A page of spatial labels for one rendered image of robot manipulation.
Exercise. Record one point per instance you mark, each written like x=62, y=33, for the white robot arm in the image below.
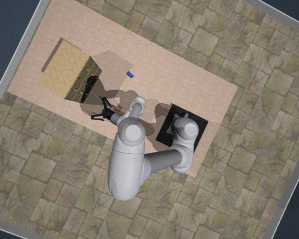
x=129, y=166

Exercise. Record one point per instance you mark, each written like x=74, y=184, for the dark brown wooden chest of drawers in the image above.
x=63, y=70

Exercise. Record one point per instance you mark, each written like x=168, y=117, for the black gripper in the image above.
x=106, y=113

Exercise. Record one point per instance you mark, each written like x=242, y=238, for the tan wooden drawer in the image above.
x=91, y=73
x=86, y=92
x=95, y=77
x=80, y=92
x=74, y=89
x=86, y=69

